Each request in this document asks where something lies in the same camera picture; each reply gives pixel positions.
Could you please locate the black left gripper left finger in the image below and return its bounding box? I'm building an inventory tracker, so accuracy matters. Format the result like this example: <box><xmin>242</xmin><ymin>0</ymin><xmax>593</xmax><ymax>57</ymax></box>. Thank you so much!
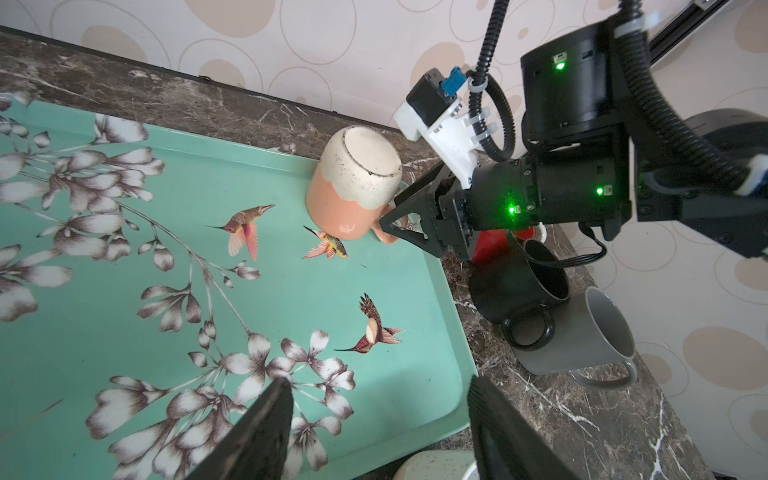
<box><xmin>189</xmin><ymin>378</ymin><xmax>293</xmax><ymax>480</ymax></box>

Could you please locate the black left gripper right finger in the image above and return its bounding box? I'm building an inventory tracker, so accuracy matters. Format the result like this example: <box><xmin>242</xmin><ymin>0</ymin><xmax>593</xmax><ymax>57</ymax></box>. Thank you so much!
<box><xmin>467</xmin><ymin>376</ymin><xmax>577</xmax><ymax>480</ymax></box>

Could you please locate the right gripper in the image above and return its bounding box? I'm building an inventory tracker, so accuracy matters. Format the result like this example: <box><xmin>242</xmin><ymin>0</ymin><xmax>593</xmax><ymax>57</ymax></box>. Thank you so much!
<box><xmin>379</xmin><ymin>161</ymin><xmax>539</xmax><ymax>260</ymax></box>

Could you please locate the cream orange mug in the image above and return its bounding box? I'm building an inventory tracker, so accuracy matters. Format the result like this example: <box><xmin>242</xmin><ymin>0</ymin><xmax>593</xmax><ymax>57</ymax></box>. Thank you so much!
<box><xmin>306</xmin><ymin>126</ymin><xmax>402</xmax><ymax>245</ymax></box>

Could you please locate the red mug black handle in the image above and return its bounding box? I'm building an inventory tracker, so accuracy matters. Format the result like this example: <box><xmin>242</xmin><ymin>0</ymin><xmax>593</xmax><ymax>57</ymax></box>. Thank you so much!
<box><xmin>471</xmin><ymin>227</ymin><xmax>538</xmax><ymax>265</ymax></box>

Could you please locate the cream speckled mug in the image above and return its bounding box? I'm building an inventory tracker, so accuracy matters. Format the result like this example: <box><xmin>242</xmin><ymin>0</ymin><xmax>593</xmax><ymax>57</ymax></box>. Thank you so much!
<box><xmin>393</xmin><ymin>450</ymin><xmax>480</xmax><ymax>480</ymax></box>

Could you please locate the dark grey mug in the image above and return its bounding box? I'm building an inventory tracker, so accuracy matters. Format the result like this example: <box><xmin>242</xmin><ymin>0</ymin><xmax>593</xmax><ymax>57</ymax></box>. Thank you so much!
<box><xmin>503</xmin><ymin>287</ymin><xmax>638</xmax><ymax>390</ymax></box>

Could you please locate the white mug back row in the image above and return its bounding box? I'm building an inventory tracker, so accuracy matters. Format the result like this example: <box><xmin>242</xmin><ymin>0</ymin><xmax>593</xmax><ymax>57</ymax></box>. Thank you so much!
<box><xmin>531</xmin><ymin>223</ymin><xmax>548</xmax><ymax>243</ymax></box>

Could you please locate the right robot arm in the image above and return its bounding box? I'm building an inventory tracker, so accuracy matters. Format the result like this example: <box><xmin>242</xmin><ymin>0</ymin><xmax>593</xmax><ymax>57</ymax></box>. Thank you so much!
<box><xmin>379</xmin><ymin>1</ymin><xmax>767</xmax><ymax>268</ymax></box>

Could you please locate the green floral bird tray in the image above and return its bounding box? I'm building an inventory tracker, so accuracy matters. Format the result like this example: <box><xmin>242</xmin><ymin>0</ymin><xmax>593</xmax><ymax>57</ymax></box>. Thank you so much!
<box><xmin>1</xmin><ymin>93</ymin><xmax>475</xmax><ymax>479</ymax></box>

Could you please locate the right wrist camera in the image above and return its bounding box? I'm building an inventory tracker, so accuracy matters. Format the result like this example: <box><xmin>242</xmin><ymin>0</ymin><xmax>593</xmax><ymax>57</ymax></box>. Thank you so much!
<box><xmin>393</xmin><ymin>67</ymin><xmax>479</xmax><ymax>190</ymax></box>

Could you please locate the right black corner post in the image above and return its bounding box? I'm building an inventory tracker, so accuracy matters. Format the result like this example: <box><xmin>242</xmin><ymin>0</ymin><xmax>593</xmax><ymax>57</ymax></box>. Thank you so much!
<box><xmin>649</xmin><ymin>0</ymin><xmax>730</xmax><ymax>65</ymax></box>

